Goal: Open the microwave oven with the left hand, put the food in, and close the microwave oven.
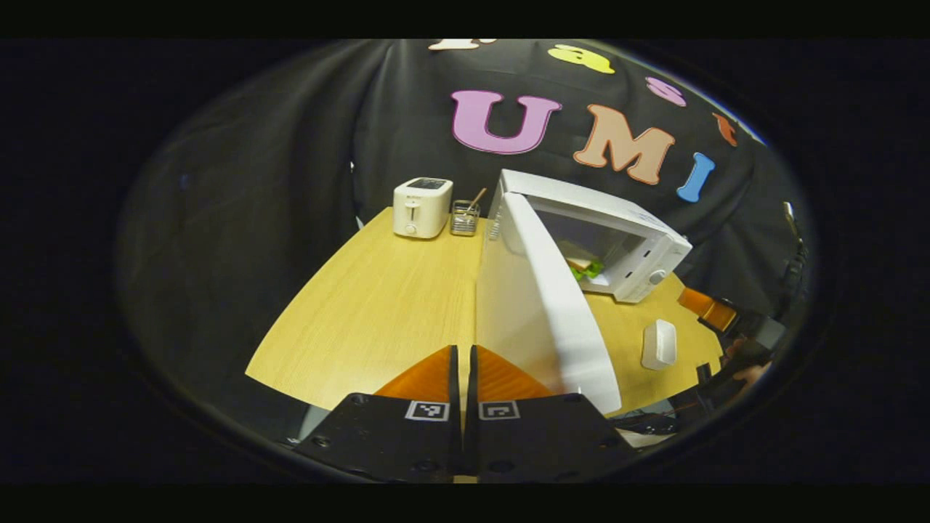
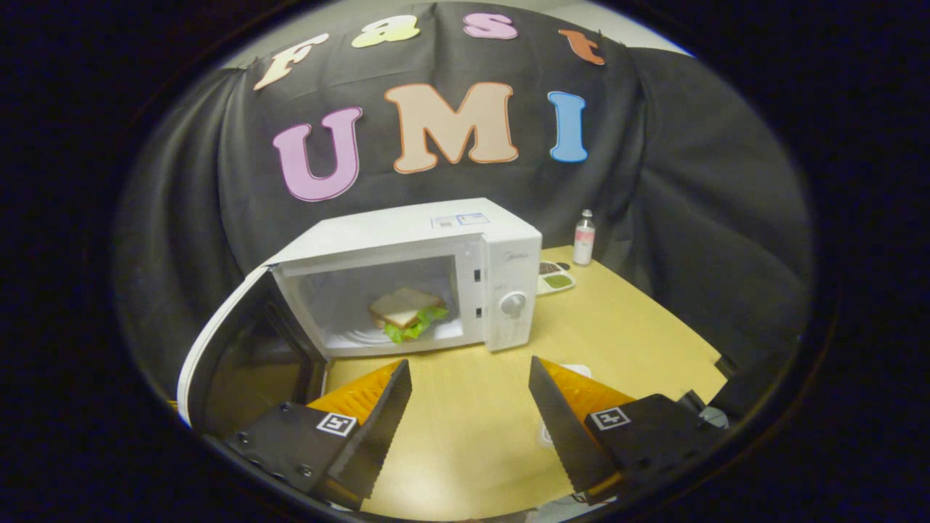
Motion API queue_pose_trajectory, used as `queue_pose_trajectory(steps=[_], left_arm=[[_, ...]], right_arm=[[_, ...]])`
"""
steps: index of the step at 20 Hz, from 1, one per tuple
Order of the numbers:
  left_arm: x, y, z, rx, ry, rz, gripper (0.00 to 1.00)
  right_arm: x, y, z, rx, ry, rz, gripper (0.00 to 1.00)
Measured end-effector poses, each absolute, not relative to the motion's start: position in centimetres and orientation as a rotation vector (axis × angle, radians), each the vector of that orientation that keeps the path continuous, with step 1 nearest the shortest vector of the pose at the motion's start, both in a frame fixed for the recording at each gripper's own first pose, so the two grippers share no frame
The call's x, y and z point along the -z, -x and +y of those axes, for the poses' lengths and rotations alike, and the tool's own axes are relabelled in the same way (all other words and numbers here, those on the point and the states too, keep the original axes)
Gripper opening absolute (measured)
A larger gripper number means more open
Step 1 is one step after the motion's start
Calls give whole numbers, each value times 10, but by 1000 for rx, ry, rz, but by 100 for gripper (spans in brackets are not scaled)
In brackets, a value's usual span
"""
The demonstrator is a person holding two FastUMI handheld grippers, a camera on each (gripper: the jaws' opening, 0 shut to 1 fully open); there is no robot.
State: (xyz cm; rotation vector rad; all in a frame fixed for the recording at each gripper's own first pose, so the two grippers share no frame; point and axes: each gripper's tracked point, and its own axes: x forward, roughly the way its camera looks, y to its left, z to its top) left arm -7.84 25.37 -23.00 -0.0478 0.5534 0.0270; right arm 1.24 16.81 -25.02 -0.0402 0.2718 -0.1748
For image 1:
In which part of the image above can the clear utensil holder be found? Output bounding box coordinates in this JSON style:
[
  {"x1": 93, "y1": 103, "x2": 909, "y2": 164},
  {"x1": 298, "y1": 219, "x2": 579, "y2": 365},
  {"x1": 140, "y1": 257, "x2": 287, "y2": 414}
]
[{"x1": 450, "y1": 200, "x2": 480, "y2": 238}]

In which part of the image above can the white rectangular tray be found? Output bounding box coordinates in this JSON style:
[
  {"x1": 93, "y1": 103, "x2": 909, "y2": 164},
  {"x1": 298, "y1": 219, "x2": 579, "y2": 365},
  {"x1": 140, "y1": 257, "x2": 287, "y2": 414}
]
[{"x1": 641, "y1": 320, "x2": 678, "y2": 371}]

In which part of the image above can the white toaster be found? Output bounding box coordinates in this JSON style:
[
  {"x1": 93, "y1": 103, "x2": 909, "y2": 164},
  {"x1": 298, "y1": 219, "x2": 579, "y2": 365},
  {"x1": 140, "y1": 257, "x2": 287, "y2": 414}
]
[{"x1": 393, "y1": 177, "x2": 453, "y2": 240}]

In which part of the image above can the lettuce sandwich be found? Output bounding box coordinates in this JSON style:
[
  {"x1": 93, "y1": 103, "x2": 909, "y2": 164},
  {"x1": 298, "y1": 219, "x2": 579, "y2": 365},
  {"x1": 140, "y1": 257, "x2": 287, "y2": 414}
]
[{"x1": 565, "y1": 251, "x2": 605, "y2": 281}]

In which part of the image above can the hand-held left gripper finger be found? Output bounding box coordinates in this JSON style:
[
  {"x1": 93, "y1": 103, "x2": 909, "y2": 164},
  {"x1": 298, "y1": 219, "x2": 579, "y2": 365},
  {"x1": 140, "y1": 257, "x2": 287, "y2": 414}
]
[
  {"x1": 294, "y1": 345, "x2": 463, "y2": 484},
  {"x1": 464, "y1": 345, "x2": 642, "y2": 484}
]

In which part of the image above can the white microwave oven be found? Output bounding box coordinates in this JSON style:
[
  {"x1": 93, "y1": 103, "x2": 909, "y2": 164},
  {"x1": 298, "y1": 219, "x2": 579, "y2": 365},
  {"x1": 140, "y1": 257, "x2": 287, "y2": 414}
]
[{"x1": 476, "y1": 169, "x2": 692, "y2": 415}]

